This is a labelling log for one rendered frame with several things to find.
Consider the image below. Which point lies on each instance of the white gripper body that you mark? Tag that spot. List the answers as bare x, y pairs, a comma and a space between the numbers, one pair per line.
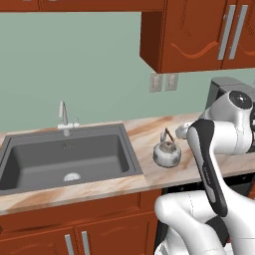
182, 131

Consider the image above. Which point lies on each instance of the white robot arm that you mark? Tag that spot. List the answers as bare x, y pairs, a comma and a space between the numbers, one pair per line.
196, 212

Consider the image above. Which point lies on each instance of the grey metal kettle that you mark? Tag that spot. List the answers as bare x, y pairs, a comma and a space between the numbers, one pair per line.
167, 155

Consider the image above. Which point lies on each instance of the black under-counter appliance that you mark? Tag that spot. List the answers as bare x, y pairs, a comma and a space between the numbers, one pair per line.
179, 187

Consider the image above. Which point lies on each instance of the dark grey counter appliance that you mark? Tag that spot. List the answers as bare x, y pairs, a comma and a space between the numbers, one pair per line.
219, 88

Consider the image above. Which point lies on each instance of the silver tap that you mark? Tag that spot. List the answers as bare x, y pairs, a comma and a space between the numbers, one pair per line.
66, 125

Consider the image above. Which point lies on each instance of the dark grey sink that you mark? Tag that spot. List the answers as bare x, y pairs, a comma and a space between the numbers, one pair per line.
66, 159

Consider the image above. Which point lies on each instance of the red-brown base cupboard door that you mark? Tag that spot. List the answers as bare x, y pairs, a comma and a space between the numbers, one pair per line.
119, 235
33, 244

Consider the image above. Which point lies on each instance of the red-brown drawer front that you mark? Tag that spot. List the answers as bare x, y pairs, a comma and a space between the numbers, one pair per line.
73, 210

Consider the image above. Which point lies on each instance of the grey wall socket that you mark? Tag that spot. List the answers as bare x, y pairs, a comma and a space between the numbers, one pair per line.
171, 82
155, 82

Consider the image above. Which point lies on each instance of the wide red-brown wall cupboard door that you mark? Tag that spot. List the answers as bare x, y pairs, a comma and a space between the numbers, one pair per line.
194, 33

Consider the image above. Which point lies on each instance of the narrow red-brown wall cupboard door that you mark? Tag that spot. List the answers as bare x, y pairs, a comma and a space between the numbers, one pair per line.
249, 30

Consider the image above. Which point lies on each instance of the red-brown wall cupboard run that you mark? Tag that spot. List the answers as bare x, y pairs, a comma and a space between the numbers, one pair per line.
83, 5

